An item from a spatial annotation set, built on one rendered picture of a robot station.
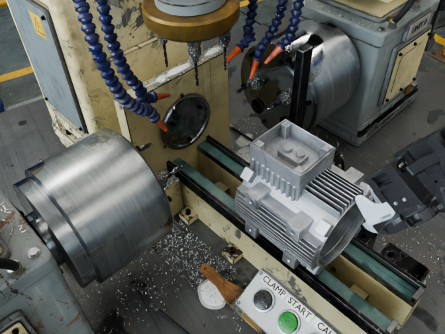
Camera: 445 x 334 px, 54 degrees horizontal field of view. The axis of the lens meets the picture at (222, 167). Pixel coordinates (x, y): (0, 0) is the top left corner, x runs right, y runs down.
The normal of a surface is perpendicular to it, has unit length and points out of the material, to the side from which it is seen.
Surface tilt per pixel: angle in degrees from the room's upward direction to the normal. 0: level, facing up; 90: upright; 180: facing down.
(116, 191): 39
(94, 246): 66
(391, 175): 89
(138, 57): 90
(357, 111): 90
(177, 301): 0
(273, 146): 0
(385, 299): 90
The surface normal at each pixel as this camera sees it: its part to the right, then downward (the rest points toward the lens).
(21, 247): -0.03, -0.70
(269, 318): -0.40, -0.34
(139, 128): 0.69, 0.51
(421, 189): 0.32, -0.37
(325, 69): 0.51, -0.06
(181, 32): -0.12, 0.71
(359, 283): -0.73, 0.51
